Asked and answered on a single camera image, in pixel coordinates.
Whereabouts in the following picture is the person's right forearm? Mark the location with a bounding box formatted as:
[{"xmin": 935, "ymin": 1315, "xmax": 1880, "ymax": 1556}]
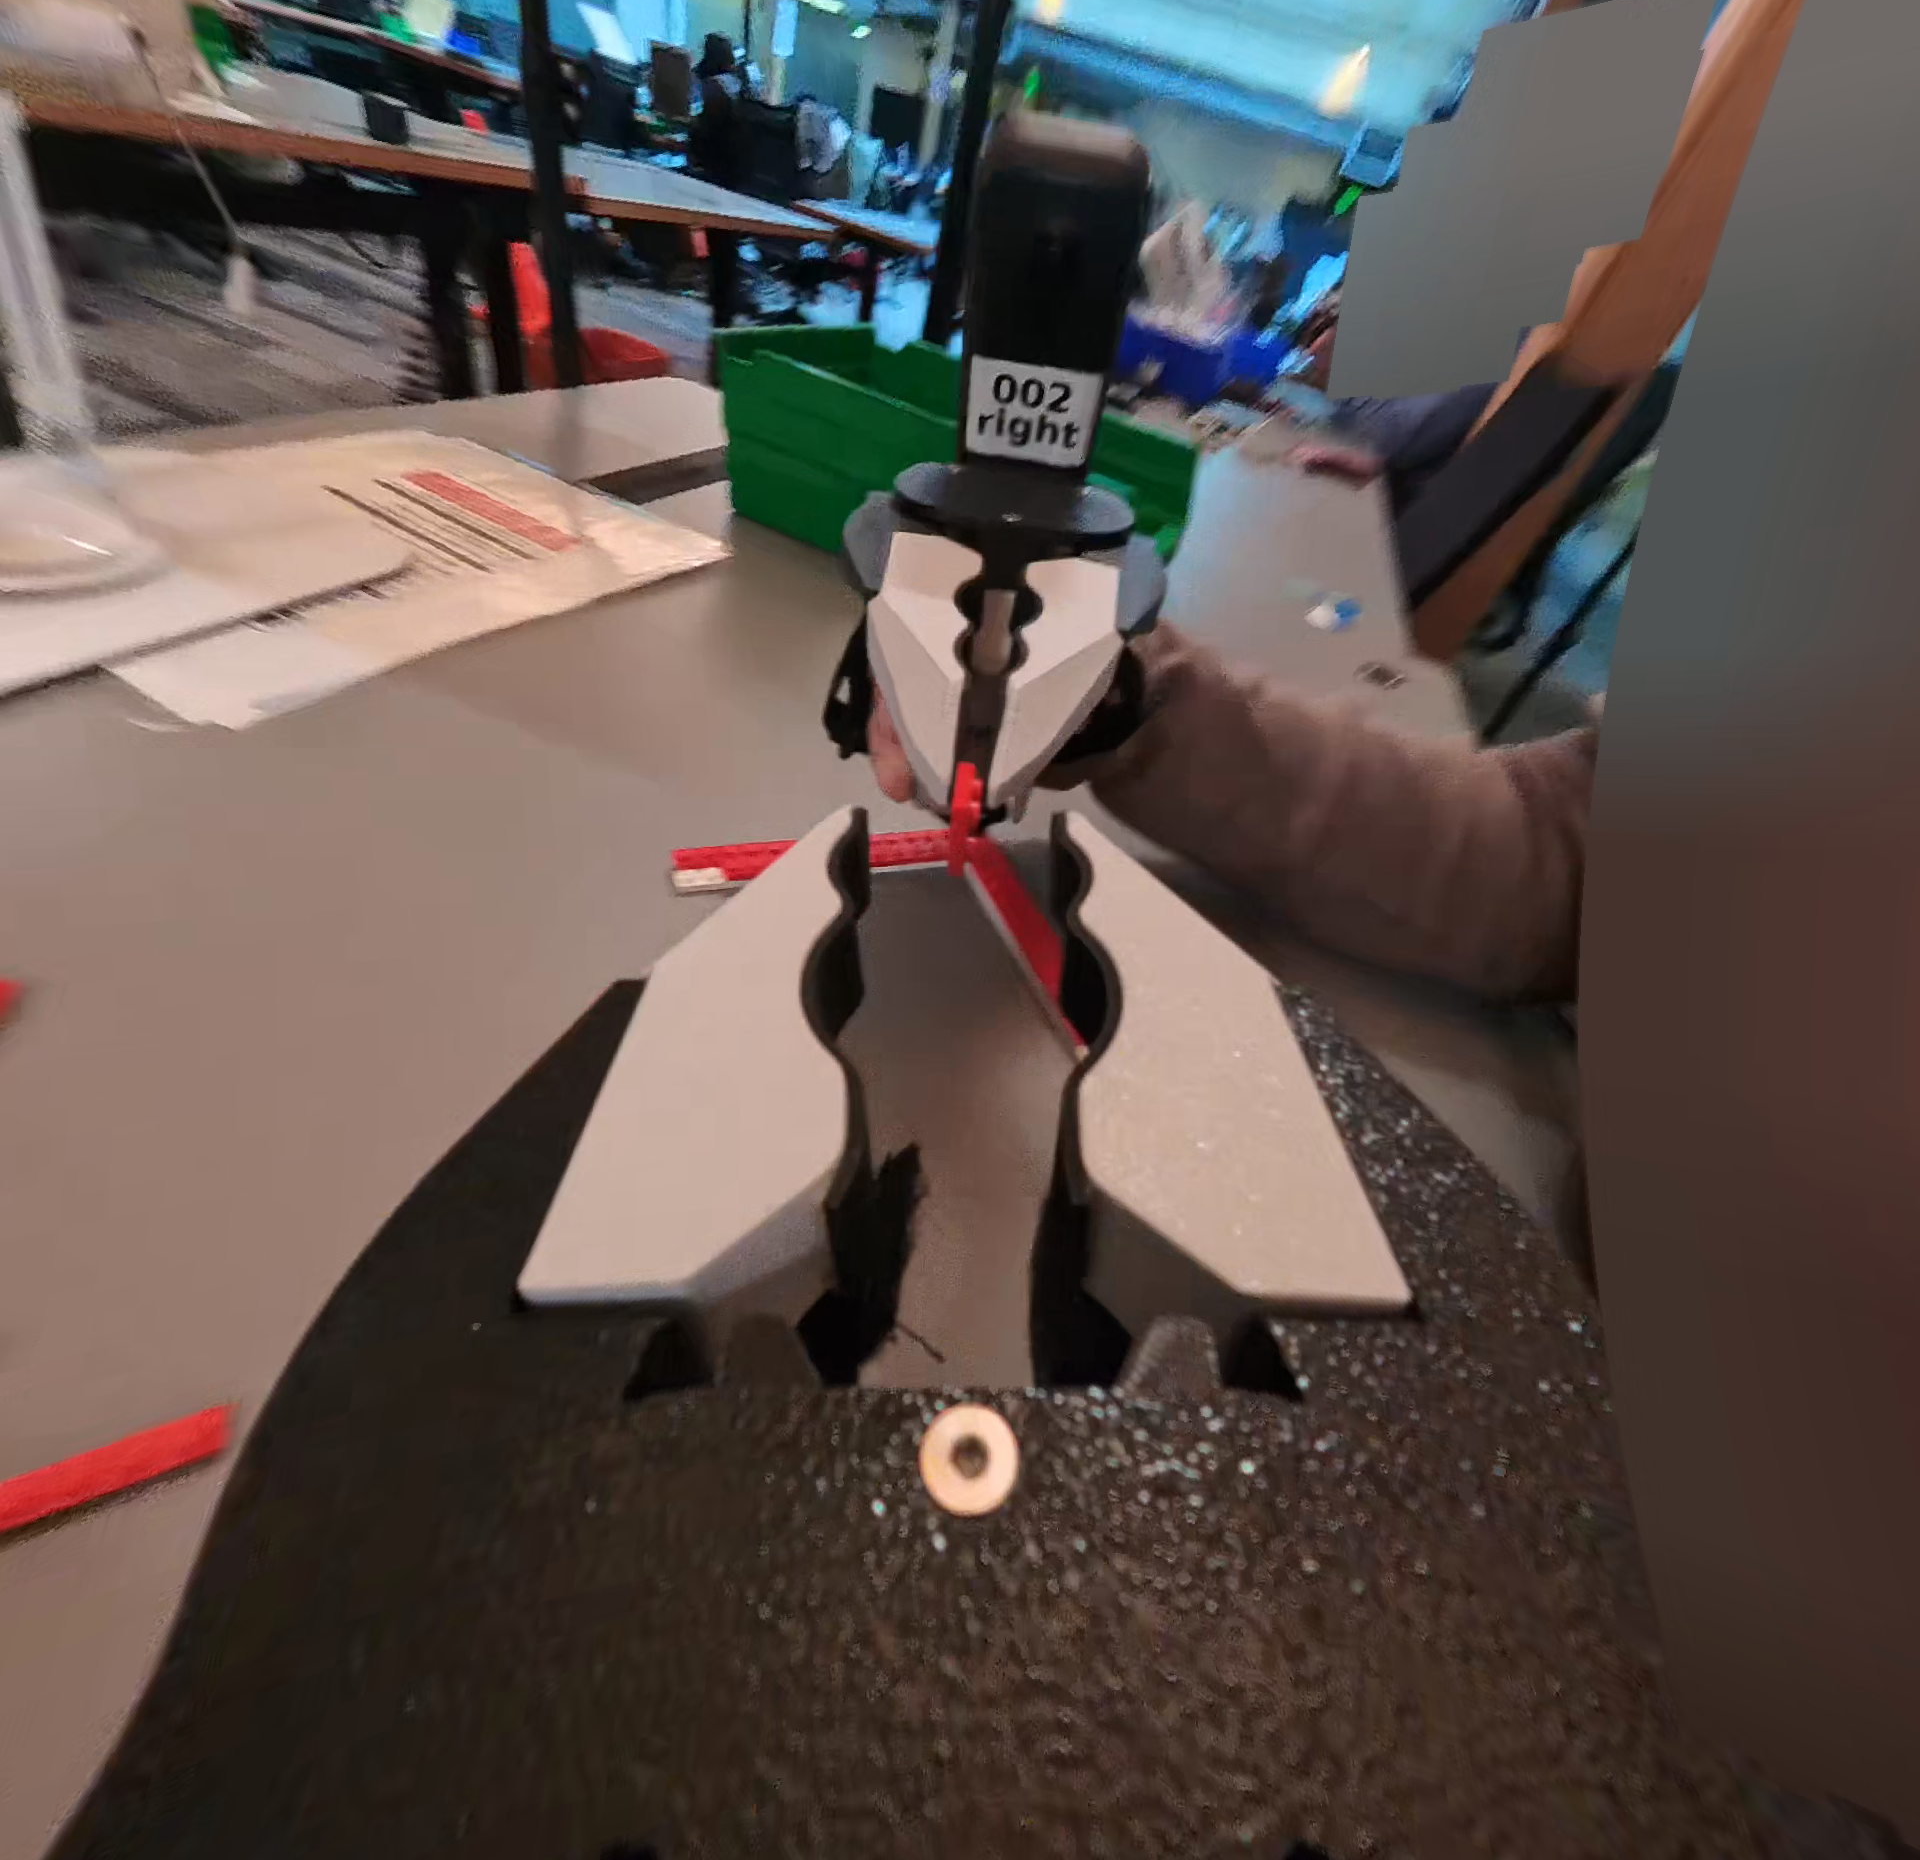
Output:
[{"xmin": 1091, "ymin": 623, "xmax": 1598, "ymax": 1008}]

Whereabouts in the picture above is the long red lego frame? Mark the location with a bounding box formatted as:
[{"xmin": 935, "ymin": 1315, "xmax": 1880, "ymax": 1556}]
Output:
[{"xmin": 669, "ymin": 763, "xmax": 1091, "ymax": 1056}]

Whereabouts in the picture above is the clear bag with papers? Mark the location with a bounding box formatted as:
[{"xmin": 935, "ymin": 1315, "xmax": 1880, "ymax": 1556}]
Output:
[{"xmin": 102, "ymin": 428, "xmax": 733, "ymax": 733}]

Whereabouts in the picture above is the black overhead frame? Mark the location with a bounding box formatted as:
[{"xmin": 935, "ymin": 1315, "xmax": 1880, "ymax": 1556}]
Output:
[{"xmin": 506, "ymin": 0, "xmax": 1024, "ymax": 393}]

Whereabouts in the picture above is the long wooden desk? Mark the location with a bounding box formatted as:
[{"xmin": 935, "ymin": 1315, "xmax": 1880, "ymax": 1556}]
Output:
[{"xmin": 26, "ymin": 82, "xmax": 841, "ymax": 393}]

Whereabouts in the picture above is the red and white lego strip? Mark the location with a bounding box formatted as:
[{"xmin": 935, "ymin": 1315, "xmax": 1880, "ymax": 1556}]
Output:
[{"xmin": 0, "ymin": 1405, "xmax": 237, "ymax": 1536}]

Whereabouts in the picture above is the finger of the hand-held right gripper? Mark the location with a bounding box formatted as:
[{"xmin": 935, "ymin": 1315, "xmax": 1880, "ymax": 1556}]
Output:
[
  {"xmin": 864, "ymin": 529, "xmax": 994, "ymax": 820},
  {"xmin": 981, "ymin": 547, "xmax": 1129, "ymax": 831}
]

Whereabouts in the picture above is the wooden chair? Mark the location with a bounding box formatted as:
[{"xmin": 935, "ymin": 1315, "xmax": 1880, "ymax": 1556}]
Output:
[{"xmin": 1394, "ymin": 0, "xmax": 1834, "ymax": 692}]

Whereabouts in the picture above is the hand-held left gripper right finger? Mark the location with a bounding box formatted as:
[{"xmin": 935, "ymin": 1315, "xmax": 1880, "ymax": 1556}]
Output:
[{"xmin": 1049, "ymin": 811, "xmax": 1416, "ymax": 1345}]

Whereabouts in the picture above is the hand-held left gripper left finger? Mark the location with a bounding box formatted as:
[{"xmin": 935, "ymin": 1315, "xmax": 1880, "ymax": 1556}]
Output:
[{"xmin": 513, "ymin": 804, "xmax": 879, "ymax": 1315}]

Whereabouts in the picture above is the green storage bin stack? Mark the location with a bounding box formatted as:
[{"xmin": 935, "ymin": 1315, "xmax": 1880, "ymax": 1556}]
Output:
[{"xmin": 714, "ymin": 325, "xmax": 1201, "ymax": 561}]

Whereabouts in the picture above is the orange traffic cone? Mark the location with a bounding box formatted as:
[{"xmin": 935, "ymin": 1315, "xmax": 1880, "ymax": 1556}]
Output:
[{"xmin": 506, "ymin": 240, "xmax": 668, "ymax": 393}]

